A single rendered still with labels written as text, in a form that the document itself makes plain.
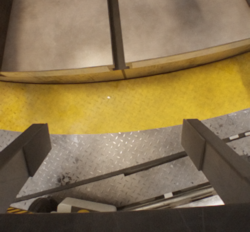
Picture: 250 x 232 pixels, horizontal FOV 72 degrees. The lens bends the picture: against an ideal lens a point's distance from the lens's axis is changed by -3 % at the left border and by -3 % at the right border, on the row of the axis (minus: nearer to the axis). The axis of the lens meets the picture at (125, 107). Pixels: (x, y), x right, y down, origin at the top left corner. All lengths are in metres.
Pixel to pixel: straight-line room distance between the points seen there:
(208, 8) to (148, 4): 0.22
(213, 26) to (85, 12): 0.48
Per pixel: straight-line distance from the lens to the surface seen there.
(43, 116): 1.07
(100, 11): 0.77
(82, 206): 0.92
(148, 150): 0.94
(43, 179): 1.11
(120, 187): 0.98
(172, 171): 0.97
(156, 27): 0.72
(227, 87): 1.05
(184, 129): 0.16
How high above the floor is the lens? 0.93
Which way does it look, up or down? 82 degrees down
